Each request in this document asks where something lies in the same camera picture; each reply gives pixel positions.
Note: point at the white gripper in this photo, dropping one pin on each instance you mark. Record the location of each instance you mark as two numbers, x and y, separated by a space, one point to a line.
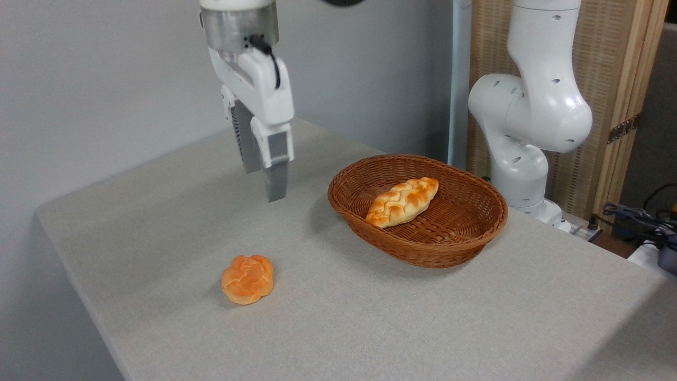
262 90

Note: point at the round orange bread bun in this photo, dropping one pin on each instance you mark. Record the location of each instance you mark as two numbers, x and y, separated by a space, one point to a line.
247 279

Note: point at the long braided bread loaf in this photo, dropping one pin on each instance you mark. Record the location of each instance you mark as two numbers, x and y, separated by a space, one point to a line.
403 202

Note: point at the pale vertical pole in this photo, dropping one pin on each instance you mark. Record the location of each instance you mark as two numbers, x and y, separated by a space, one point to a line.
460 79

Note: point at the brown wicker basket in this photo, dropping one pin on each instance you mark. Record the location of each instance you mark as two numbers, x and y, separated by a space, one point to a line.
465 222

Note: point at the wooden folding screen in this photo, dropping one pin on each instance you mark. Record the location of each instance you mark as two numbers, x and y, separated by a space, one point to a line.
613 63

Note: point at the brass screen hinge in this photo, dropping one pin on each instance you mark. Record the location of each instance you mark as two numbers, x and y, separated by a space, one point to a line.
624 128

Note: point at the white cloth-like object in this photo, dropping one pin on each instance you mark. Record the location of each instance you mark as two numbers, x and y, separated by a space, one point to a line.
642 256

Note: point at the dark grey device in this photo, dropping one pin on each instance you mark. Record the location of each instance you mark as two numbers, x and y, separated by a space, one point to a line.
669 259

